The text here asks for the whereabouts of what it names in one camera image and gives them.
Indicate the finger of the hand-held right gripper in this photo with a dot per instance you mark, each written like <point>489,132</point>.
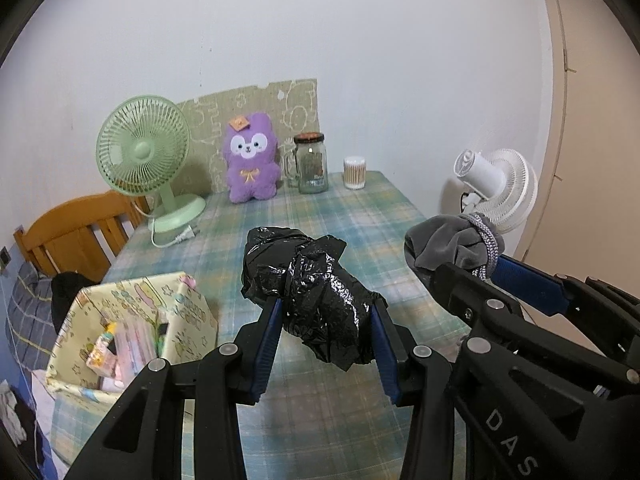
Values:
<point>530,285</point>
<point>480,300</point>

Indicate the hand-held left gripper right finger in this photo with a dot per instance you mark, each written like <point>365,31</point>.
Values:
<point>386,360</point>

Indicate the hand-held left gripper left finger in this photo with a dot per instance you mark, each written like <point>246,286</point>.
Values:
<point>265,355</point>

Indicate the black plastic bag bundle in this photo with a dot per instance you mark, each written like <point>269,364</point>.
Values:
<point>320,300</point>

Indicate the yellow cartoon-print storage box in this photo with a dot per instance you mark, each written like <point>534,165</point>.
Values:
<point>190,315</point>

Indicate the cartoon-print tissue packet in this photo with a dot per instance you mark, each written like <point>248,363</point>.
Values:
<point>101,352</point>

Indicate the white fan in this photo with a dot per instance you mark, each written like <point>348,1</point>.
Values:
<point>500,180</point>

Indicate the white cloth in box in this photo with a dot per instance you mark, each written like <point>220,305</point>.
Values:
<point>112,384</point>

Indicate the cotton swab container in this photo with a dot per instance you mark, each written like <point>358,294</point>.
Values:
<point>355,175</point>

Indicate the purple plush toy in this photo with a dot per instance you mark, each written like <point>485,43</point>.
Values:
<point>250,170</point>

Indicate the beige door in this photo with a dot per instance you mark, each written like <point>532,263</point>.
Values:
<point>600,110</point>

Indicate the black cloth item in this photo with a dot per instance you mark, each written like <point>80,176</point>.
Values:
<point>67,295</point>

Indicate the green desk fan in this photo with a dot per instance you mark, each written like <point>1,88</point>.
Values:
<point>142,152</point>

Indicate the blue plaid bedding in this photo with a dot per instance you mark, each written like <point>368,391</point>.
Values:
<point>27,320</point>

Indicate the green cartoon-print board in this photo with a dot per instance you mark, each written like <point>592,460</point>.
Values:
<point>300,105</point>

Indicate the white crumpled cloth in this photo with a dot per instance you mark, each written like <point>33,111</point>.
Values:
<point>12,410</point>

